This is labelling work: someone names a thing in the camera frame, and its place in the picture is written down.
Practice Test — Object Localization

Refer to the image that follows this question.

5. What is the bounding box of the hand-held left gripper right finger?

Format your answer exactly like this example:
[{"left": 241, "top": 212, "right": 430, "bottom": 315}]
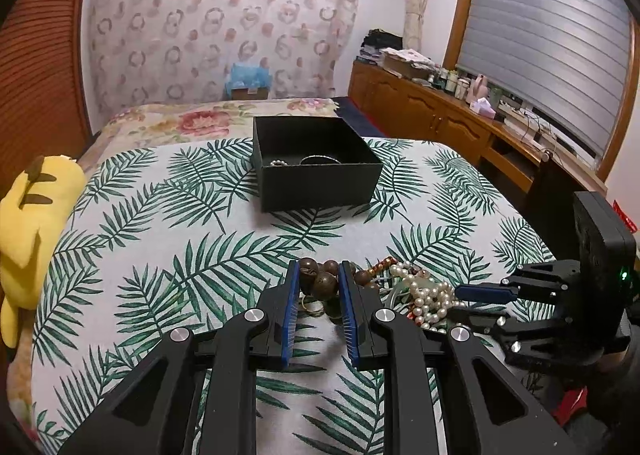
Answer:
[{"left": 337, "top": 260, "right": 581, "bottom": 455}]

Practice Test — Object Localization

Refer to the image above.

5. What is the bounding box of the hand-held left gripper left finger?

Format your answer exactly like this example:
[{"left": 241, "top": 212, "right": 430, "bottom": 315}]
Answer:
[{"left": 59, "top": 259, "right": 328, "bottom": 455}]

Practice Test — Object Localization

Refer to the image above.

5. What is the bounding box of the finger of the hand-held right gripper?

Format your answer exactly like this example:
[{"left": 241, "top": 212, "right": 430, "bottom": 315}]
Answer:
[
  {"left": 446, "top": 306, "right": 581, "bottom": 376},
  {"left": 454, "top": 260, "right": 581, "bottom": 308}
]

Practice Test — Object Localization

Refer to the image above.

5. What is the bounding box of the gold ring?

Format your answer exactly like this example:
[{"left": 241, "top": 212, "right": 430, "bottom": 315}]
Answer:
[{"left": 299, "top": 296, "right": 331, "bottom": 320}]

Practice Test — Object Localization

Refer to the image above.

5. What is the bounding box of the brown wooden bead bracelet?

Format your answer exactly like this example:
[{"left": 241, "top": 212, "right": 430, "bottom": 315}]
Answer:
[{"left": 298, "top": 257, "right": 383, "bottom": 326}]

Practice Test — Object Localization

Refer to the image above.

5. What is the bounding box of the white pearl necklace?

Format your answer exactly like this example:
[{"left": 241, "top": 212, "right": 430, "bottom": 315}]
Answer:
[{"left": 390, "top": 262, "right": 466, "bottom": 329}]

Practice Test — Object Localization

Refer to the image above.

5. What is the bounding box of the pale jade bangle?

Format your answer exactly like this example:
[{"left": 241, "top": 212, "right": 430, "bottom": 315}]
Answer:
[{"left": 382, "top": 277, "right": 418, "bottom": 308}]

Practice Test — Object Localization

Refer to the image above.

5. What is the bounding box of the red bead bracelet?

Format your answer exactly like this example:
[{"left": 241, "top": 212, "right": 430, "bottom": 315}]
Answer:
[{"left": 367, "top": 258, "right": 399, "bottom": 277}]

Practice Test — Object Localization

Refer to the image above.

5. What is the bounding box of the black cardboard box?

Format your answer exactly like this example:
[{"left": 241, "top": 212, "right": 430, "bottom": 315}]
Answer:
[{"left": 251, "top": 115, "right": 384, "bottom": 214}]

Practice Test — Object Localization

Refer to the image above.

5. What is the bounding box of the red blanket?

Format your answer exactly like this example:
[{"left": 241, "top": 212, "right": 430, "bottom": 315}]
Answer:
[{"left": 552, "top": 385, "right": 593, "bottom": 428}]

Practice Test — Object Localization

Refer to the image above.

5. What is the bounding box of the white power strip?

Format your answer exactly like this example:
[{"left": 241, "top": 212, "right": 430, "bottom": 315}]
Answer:
[{"left": 500, "top": 102, "right": 540, "bottom": 126}]

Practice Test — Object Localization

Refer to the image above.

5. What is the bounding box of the green leaf print cloth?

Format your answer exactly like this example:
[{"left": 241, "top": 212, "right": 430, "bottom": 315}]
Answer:
[{"left": 31, "top": 137, "right": 561, "bottom": 455}]

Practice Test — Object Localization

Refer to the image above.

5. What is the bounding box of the pink tissue box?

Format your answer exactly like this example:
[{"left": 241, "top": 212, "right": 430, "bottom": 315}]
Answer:
[{"left": 469, "top": 97, "right": 497, "bottom": 120}]

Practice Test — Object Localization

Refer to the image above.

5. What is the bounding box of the wooden cabinet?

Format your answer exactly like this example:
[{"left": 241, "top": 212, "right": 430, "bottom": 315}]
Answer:
[{"left": 348, "top": 60, "right": 608, "bottom": 216}]

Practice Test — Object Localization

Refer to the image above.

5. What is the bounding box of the pink figurine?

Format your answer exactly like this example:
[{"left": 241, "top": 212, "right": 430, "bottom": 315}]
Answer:
[{"left": 467, "top": 74, "right": 489, "bottom": 103}]

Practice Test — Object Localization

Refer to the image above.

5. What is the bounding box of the dark blue blanket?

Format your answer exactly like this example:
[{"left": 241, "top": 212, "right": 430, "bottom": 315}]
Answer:
[{"left": 330, "top": 96, "right": 388, "bottom": 138}]

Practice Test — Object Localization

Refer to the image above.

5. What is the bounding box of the grey window blind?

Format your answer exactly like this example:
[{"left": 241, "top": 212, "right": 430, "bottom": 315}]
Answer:
[{"left": 456, "top": 0, "right": 633, "bottom": 160}]

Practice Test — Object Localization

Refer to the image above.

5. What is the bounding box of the row of cosmetic bottles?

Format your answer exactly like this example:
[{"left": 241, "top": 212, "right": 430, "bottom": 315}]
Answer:
[{"left": 432, "top": 66, "right": 473, "bottom": 98}]

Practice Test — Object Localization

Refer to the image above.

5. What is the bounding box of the floral blanket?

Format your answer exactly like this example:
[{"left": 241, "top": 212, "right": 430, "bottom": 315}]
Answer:
[{"left": 80, "top": 97, "right": 342, "bottom": 170}]

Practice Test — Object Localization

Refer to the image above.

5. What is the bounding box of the small brown cardboard box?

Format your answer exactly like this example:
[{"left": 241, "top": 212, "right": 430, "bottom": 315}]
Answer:
[{"left": 230, "top": 86, "right": 269, "bottom": 101}]

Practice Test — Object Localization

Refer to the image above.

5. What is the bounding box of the open cardboard box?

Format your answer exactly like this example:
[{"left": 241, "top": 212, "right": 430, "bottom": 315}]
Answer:
[{"left": 382, "top": 56, "right": 431, "bottom": 81}]

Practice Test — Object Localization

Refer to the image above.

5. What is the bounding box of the blue plastic bag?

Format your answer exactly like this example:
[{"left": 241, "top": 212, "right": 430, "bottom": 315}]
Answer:
[{"left": 223, "top": 62, "right": 273, "bottom": 90}]

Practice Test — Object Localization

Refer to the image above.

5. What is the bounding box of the white patterned cloth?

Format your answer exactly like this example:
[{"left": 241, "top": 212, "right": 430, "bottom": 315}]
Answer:
[{"left": 380, "top": 47, "right": 434, "bottom": 67}]

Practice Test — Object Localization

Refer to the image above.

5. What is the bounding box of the pile of dark clothes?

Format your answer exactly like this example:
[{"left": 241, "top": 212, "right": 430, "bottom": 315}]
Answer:
[{"left": 361, "top": 29, "right": 404, "bottom": 52}]

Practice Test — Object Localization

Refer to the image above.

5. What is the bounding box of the yellow plush toy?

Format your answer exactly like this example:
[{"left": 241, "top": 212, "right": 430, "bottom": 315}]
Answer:
[{"left": 0, "top": 155, "right": 88, "bottom": 348}]

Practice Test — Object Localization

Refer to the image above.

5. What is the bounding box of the circle patterned curtain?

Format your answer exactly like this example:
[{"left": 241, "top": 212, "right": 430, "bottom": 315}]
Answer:
[{"left": 87, "top": 0, "right": 361, "bottom": 118}]

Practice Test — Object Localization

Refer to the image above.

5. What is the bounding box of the wooden slatted wardrobe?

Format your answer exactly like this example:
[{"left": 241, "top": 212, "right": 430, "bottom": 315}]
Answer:
[{"left": 0, "top": 0, "right": 101, "bottom": 186}]

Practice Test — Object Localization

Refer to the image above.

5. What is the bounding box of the wooden window frame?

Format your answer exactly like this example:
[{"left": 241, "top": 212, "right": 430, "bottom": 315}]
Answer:
[{"left": 442, "top": 0, "right": 640, "bottom": 180}]

